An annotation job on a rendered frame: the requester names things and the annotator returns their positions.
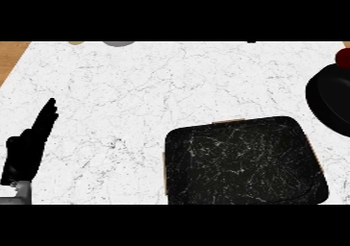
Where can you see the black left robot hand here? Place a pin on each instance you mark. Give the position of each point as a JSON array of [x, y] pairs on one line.
[[29, 145]]

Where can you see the small black object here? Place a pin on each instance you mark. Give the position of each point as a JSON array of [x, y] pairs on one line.
[[251, 41]]

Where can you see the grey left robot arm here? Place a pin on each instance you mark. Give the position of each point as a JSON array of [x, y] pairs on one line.
[[17, 194]]

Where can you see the black round pot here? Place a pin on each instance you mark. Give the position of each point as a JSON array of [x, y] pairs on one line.
[[335, 99]]

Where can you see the black marbled square tray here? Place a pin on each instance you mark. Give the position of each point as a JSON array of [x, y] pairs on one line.
[[244, 163]]

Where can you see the grey round object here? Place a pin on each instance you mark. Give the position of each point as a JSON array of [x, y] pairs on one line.
[[119, 43]]

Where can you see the olive round object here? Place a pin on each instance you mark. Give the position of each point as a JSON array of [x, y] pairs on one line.
[[76, 42]]

